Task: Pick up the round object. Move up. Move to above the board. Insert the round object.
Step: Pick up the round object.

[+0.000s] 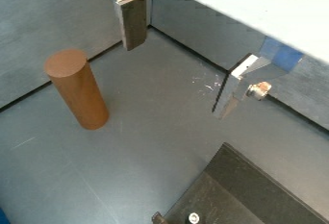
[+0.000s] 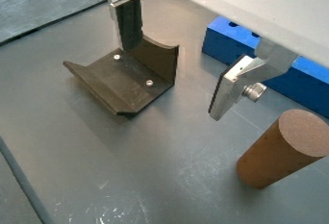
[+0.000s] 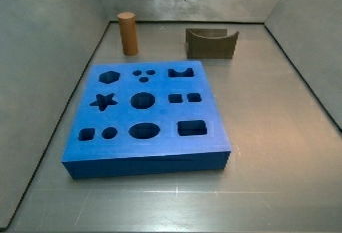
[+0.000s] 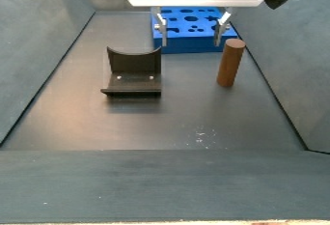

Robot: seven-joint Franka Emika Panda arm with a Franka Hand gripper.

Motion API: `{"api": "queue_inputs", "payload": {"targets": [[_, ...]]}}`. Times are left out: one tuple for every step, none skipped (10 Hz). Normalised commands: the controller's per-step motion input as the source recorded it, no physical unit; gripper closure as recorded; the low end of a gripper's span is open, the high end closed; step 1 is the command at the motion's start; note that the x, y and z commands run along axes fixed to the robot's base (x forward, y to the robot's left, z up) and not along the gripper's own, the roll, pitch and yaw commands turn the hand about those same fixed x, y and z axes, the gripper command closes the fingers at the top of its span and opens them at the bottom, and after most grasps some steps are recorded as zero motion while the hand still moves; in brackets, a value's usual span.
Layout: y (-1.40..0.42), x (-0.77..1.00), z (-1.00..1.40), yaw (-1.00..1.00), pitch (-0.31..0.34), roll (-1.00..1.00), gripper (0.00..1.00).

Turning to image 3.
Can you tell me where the brown cylinder peg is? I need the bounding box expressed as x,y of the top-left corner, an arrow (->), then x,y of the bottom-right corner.
117,12 -> 139,56

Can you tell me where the blue foam shape board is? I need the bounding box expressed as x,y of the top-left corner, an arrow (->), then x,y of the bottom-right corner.
61,61 -> 231,179

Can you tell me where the dark grey curved block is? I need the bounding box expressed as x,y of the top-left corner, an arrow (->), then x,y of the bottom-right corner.
185,28 -> 239,59

